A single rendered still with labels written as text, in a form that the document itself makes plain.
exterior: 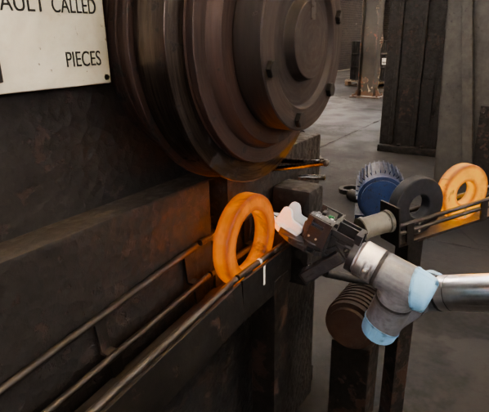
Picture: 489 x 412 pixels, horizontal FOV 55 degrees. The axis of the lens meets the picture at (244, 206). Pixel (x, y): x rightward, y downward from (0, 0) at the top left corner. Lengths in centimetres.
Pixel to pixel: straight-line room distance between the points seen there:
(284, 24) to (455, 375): 145
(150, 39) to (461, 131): 303
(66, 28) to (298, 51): 32
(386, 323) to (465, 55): 267
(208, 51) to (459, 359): 158
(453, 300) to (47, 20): 85
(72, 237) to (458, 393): 144
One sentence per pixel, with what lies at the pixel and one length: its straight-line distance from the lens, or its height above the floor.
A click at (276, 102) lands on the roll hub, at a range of 71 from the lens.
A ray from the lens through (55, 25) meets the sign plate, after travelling 70.
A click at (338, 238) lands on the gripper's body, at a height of 75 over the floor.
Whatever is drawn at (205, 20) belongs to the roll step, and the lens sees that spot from 67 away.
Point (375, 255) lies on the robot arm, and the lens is 93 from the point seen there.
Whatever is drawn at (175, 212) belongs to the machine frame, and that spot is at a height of 84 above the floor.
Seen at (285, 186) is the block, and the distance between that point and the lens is 108.
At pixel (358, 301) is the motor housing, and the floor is 53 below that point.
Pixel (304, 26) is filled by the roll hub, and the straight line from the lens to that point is 76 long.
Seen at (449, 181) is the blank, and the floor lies 76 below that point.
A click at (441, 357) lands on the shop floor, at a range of 197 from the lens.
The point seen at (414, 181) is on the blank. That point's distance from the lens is 126.
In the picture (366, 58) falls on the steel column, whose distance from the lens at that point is 974.
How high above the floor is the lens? 112
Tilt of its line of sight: 20 degrees down
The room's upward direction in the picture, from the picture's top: 1 degrees counter-clockwise
